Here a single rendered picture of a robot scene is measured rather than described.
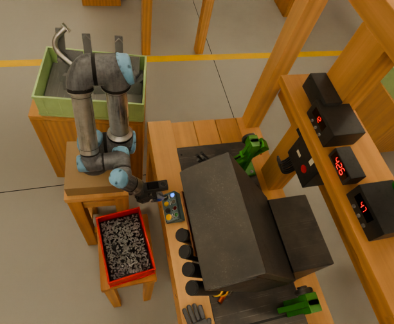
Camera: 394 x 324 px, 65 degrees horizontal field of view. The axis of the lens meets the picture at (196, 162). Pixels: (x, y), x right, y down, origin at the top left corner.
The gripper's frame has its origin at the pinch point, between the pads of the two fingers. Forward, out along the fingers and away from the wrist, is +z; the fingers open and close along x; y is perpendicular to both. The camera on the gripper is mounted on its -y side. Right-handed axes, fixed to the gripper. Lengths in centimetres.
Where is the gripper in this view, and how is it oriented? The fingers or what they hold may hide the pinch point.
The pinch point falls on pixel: (163, 197)
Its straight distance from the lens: 157.2
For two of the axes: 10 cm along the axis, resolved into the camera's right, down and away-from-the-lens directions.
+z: 4.2, 3.5, 8.4
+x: 2.1, 8.6, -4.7
